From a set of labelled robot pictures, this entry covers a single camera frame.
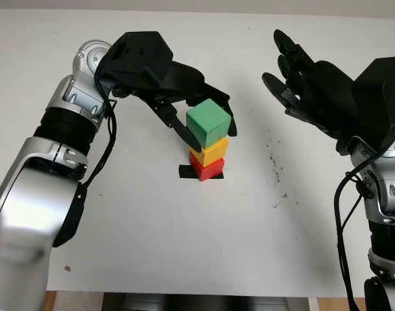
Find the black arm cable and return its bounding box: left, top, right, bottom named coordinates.
left=333, top=142, right=395, bottom=311
left=53, top=69, right=119, bottom=249

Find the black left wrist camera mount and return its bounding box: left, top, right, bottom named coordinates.
left=96, top=30, right=174, bottom=95

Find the dark robot torso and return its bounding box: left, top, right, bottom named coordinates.
left=101, top=293, right=318, bottom=311

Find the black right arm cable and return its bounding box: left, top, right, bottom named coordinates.
left=333, top=142, right=395, bottom=311

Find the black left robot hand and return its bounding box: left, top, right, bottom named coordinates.
left=112, top=61, right=239, bottom=154

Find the red wooden block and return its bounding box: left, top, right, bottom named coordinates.
left=188, top=151, right=224, bottom=182

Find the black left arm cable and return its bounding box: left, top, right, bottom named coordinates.
left=53, top=69, right=119, bottom=249

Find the green wooden block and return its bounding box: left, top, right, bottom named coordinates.
left=186, top=99, right=231, bottom=147

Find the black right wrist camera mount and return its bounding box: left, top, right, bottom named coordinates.
left=351, top=55, right=395, bottom=152

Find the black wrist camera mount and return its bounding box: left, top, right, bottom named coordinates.
left=96, top=30, right=174, bottom=95
left=351, top=55, right=395, bottom=152

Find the black tape strip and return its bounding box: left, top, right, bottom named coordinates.
left=177, top=164, right=224, bottom=180

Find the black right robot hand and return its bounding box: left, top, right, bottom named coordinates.
left=261, top=29, right=379, bottom=157

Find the yellow wooden block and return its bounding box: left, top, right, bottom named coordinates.
left=189, top=137, right=230, bottom=168

